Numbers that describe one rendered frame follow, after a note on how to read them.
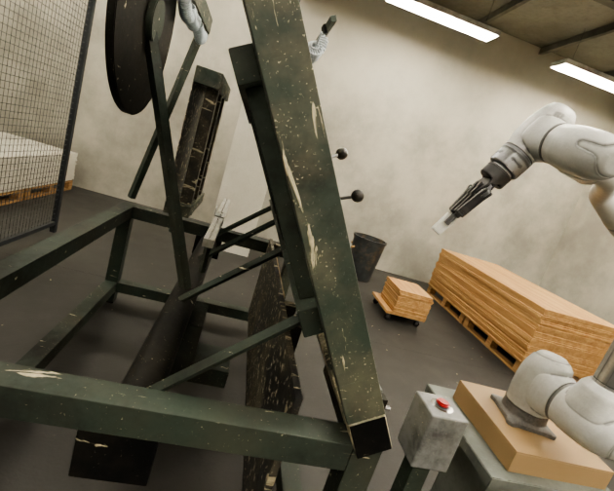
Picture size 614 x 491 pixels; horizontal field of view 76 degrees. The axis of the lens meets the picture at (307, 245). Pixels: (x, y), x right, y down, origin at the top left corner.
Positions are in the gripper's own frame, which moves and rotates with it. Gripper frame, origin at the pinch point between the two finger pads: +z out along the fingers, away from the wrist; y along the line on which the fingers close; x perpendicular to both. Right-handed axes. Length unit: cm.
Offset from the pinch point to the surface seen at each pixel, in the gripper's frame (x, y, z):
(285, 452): 10, 20, 74
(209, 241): -50, -62, 75
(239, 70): -64, 19, 10
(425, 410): 35, 9, 42
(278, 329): -13, 11, 53
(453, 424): 42, 11, 38
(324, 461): 21, 18, 70
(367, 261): 110, -454, 81
